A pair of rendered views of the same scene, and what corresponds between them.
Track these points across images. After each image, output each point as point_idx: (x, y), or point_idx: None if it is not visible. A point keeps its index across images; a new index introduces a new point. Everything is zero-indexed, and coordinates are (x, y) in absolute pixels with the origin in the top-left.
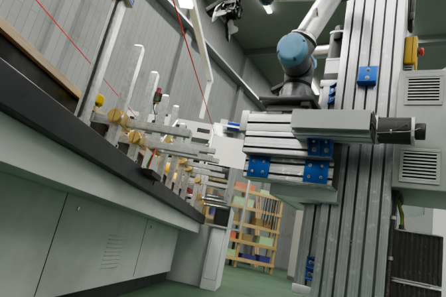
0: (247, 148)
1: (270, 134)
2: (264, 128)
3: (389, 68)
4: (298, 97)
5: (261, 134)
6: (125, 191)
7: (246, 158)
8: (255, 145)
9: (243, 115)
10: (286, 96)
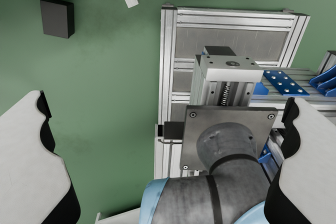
0: (195, 62)
1: (194, 96)
2: (196, 92)
3: None
4: (180, 155)
5: (195, 86)
6: None
7: (208, 54)
8: (194, 74)
9: (204, 68)
10: (182, 143)
